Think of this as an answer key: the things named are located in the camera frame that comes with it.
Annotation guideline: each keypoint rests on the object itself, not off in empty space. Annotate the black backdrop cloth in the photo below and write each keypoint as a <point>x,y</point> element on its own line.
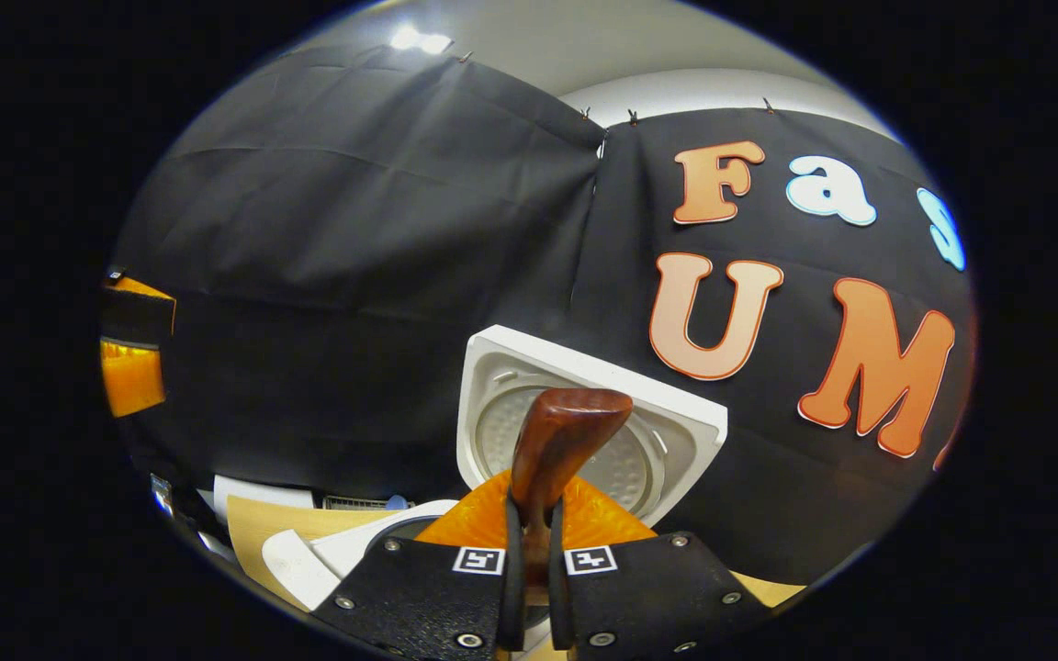
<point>354,275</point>

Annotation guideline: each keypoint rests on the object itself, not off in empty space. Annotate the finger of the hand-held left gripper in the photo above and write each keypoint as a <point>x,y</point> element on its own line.
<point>134,376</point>

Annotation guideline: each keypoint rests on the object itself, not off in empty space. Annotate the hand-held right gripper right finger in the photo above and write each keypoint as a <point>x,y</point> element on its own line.
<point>558,597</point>

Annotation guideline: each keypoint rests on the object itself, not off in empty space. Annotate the brown wooden spoon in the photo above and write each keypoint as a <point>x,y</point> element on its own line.
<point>566,431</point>

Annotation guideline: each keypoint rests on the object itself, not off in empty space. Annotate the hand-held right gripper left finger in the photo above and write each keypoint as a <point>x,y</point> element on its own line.
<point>512,597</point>

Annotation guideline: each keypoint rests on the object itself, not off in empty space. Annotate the white rice cooker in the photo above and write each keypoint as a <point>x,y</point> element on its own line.
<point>676,431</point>

